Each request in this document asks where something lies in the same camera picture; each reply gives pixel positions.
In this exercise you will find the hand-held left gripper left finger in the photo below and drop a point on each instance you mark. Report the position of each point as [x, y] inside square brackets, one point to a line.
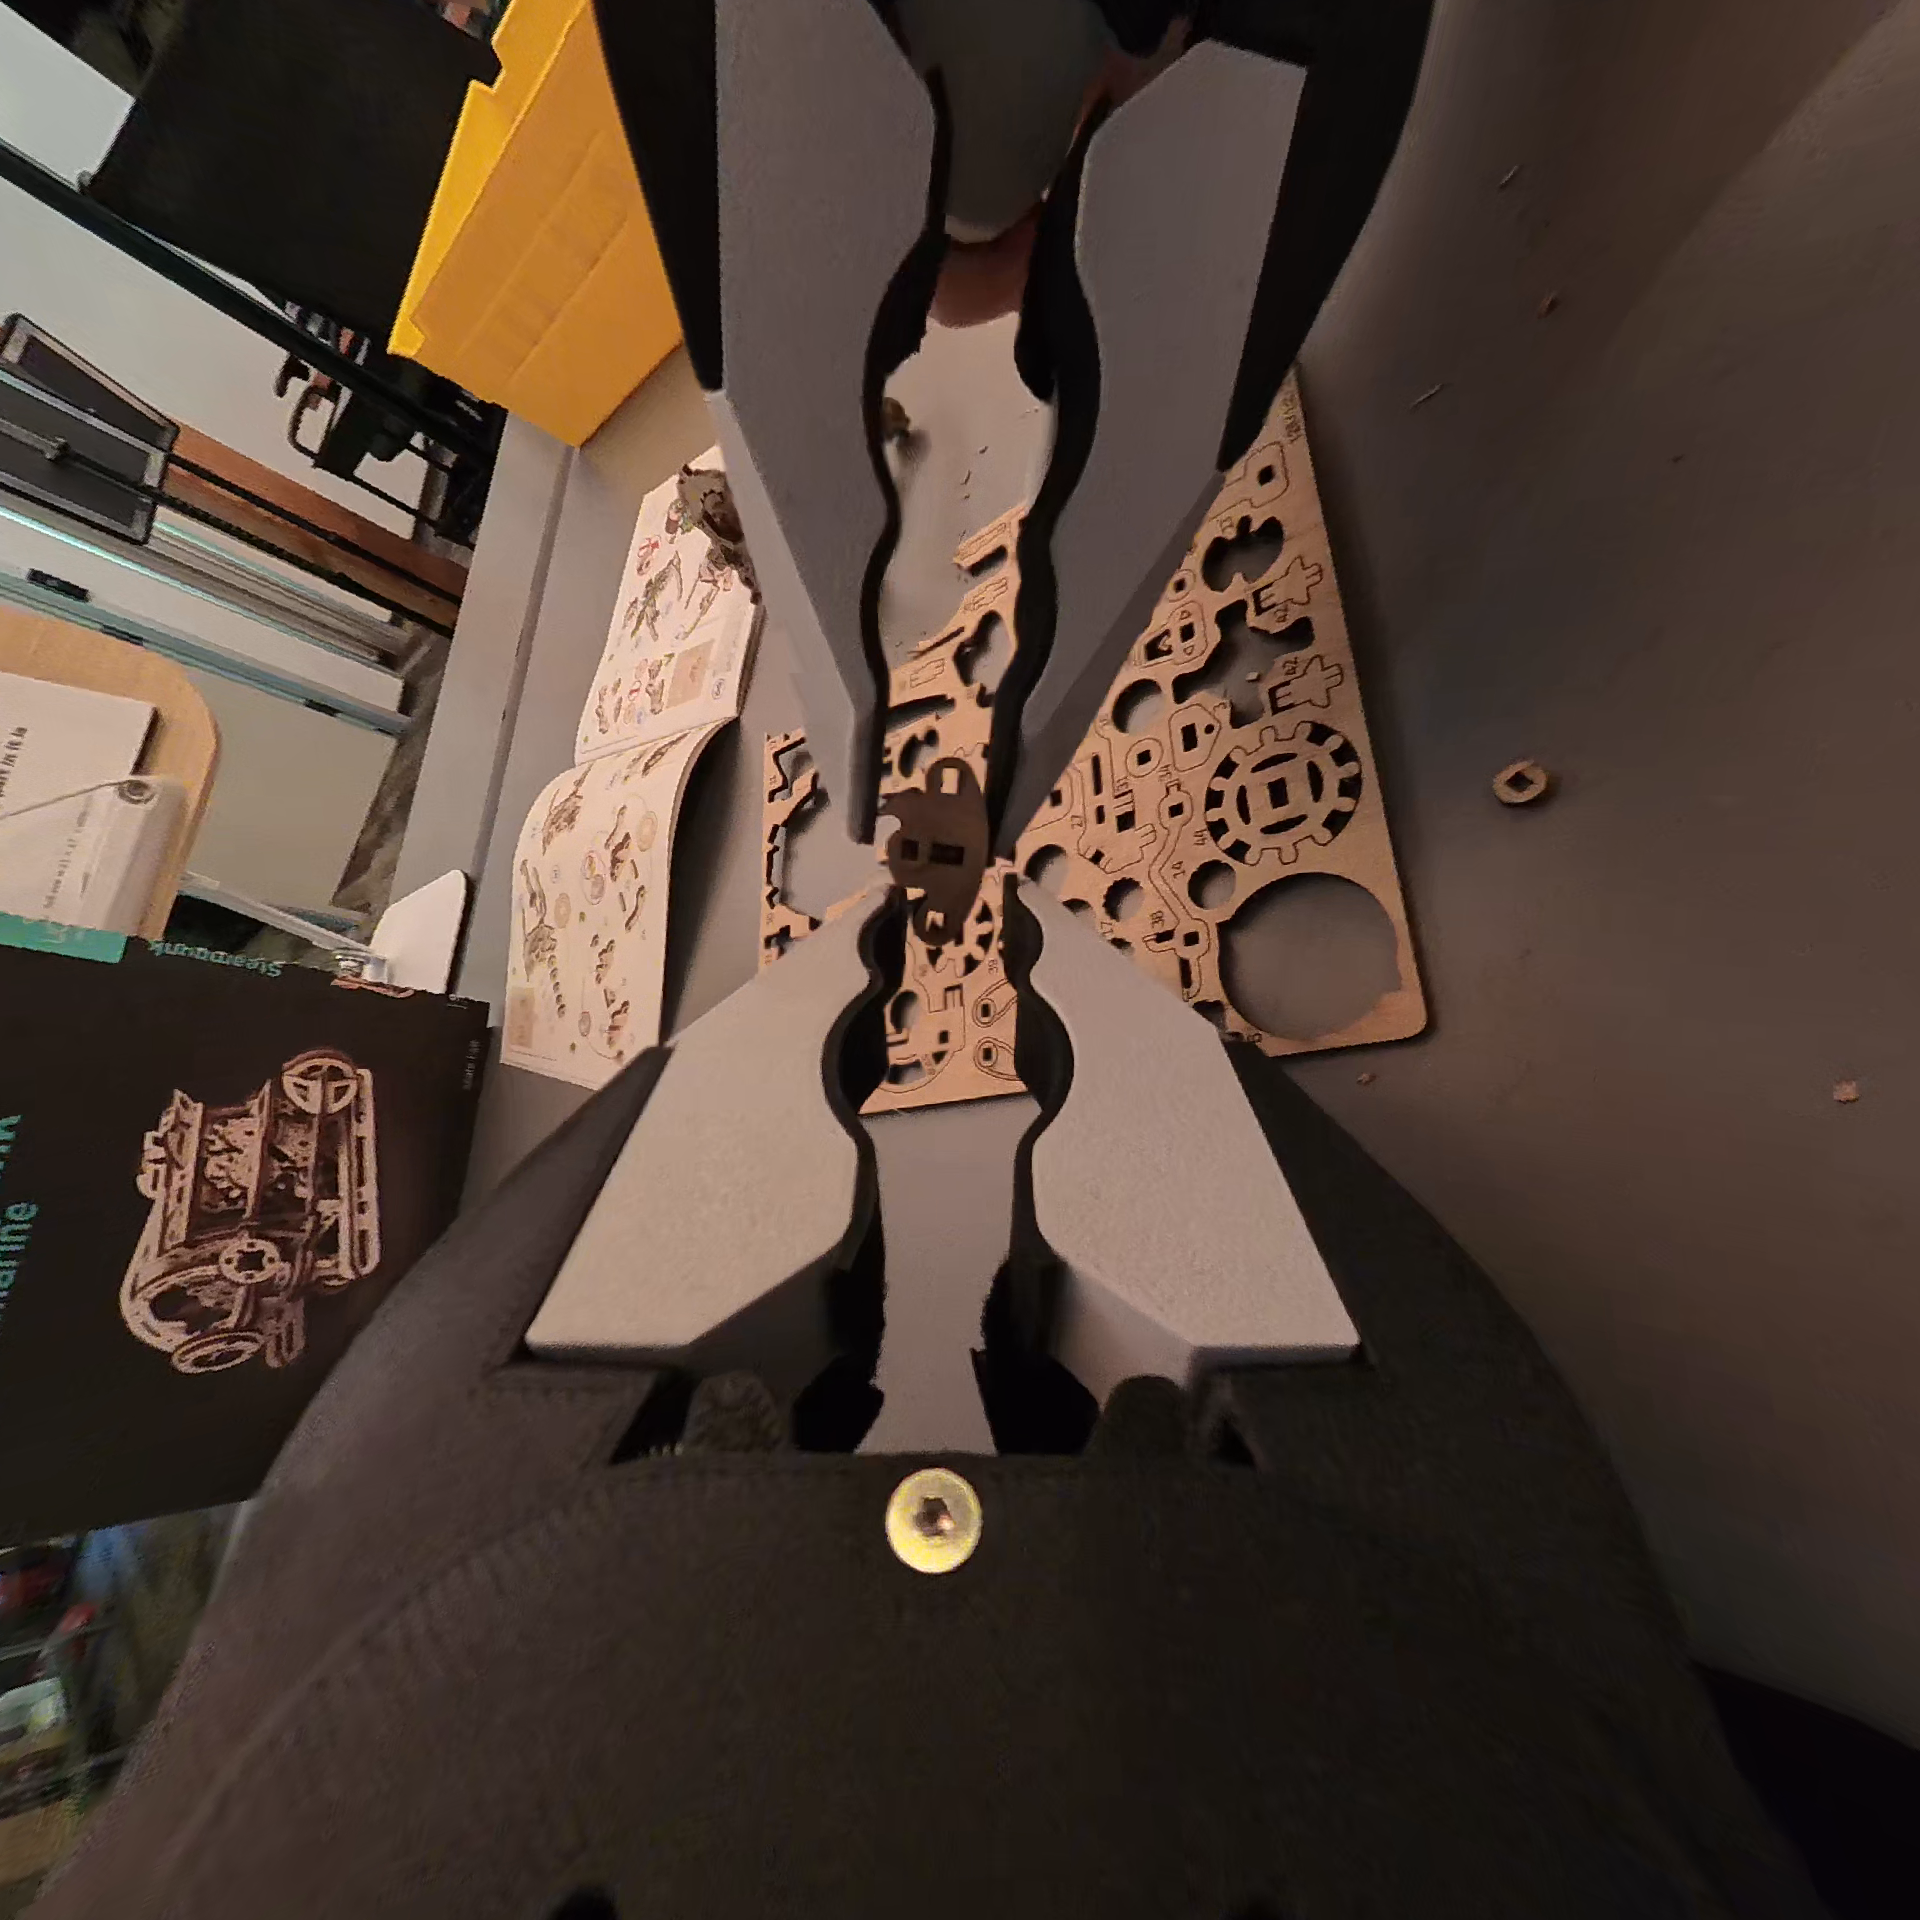
[704, 1201]

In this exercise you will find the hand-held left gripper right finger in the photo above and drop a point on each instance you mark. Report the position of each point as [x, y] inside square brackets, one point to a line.
[1170, 1201]

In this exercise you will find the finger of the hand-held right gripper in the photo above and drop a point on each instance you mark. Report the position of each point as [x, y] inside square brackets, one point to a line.
[1170, 300]
[802, 300]

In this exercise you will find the small dark wooden model part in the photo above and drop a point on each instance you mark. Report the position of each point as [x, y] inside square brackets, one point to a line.
[933, 849]

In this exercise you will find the small wooden model assembly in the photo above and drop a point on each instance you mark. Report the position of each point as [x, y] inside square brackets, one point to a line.
[714, 503]

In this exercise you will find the person's right hand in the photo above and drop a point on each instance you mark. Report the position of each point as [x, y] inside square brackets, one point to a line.
[983, 277]

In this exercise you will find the yellow plastic bin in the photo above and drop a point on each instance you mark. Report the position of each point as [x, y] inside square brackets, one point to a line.
[541, 225]

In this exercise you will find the plywood sheet with cutouts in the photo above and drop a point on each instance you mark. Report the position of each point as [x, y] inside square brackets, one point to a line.
[937, 1049]

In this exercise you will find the open instruction booklet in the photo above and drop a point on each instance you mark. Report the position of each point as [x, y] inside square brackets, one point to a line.
[630, 840]

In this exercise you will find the black storage box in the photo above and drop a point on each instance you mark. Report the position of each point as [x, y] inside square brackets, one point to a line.
[285, 135]

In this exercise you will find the white card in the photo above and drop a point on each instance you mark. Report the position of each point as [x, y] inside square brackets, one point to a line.
[423, 937]

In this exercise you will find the plywood sheet with round holes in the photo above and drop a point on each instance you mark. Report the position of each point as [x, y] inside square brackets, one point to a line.
[1275, 750]

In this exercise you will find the black box with engine print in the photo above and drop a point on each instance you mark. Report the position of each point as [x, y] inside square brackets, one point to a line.
[224, 1201]

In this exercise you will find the black equipment case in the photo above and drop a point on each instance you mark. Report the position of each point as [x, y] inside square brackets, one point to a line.
[75, 434]

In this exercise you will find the light wooden board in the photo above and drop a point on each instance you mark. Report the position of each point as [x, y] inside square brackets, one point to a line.
[182, 705]

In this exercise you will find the white cardboard box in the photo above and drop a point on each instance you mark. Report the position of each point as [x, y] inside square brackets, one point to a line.
[61, 796]

